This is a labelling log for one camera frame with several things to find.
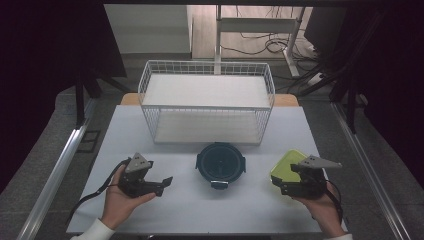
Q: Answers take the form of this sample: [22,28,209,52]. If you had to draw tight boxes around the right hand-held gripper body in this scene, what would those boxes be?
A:
[289,154,343,201]

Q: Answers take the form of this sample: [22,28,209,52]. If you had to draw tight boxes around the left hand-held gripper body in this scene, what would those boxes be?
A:
[118,152,165,198]

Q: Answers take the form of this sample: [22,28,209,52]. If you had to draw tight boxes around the green plastic container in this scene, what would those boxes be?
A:
[269,148,309,184]

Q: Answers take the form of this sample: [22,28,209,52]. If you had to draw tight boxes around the person's right hand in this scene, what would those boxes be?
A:
[292,181,347,239]

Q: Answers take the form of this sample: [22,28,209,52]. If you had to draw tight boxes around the person's left hand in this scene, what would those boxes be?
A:
[100,164,158,231]

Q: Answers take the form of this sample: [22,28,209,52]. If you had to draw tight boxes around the dark round lunch box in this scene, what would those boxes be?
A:
[195,142,247,191]

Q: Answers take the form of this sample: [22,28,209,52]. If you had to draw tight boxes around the wooden table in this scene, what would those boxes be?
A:
[119,92,300,108]

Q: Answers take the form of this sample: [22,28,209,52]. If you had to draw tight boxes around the black stand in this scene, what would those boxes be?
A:
[74,68,103,130]

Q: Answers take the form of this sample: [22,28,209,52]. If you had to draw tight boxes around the white power strip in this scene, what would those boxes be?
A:
[305,71,324,87]

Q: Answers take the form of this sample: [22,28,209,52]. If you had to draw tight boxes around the dark curtain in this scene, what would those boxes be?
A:
[328,0,424,189]
[0,0,128,195]

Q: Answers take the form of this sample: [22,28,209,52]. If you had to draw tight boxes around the white cabinet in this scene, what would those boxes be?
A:
[103,4,194,55]

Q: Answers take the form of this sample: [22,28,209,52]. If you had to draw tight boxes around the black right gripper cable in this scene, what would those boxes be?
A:
[324,179,345,225]

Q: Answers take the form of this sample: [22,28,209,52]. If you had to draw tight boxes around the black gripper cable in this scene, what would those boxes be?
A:
[324,179,345,225]
[64,157,132,227]

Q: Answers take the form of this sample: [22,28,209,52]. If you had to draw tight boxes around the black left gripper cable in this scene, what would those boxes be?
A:
[64,157,132,227]

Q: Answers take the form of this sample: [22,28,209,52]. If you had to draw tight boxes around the metal rail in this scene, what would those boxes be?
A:
[330,100,414,240]
[15,98,98,240]

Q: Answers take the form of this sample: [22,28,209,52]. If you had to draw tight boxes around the white wire basket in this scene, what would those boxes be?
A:
[137,59,276,146]

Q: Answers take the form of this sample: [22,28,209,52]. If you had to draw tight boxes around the black floor cables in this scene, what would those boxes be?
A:
[220,5,323,58]

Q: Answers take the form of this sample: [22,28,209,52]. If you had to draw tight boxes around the white metal desk frame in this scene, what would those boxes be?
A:
[214,4,307,78]

